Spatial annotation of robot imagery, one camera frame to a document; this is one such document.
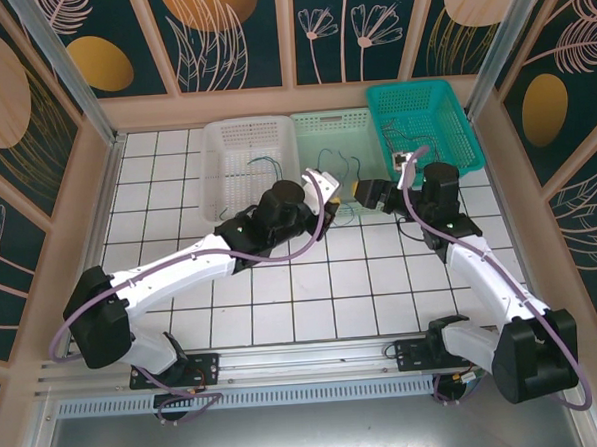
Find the blue wire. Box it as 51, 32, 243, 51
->
316, 148, 334, 178
332, 151, 368, 220

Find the light green plastic basket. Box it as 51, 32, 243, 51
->
290, 106, 399, 221

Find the white perforated plastic basket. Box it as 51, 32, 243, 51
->
196, 113, 302, 228

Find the teal plastic basket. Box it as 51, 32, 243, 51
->
364, 77, 488, 189

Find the grey metal panel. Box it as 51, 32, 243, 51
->
37, 388, 590, 447

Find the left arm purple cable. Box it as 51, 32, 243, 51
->
40, 171, 340, 432

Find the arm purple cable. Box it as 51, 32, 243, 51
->
40, 171, 340, 432
399, 137, 594, 419

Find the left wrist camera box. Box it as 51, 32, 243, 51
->
302, 166, 343, 207

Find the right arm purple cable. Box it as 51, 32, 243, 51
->
399, 137, 594, 419

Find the aluminium mounting rail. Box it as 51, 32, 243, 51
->
32, 322, 583, 400

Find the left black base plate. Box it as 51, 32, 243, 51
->
128, 351, 222, 391

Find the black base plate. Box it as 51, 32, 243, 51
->
128, 351, 222, 391
394, 333, 480, 375

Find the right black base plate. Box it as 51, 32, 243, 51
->
394, 333, 480, 375

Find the aluminium side rail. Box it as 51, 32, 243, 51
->
76, 134, 133, 269

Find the slotted grey cable duct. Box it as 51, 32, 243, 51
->
54, 378, 439, 418

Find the aluminium frame post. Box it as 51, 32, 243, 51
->
459, 0, 559, 121
5, 0, 125, 152

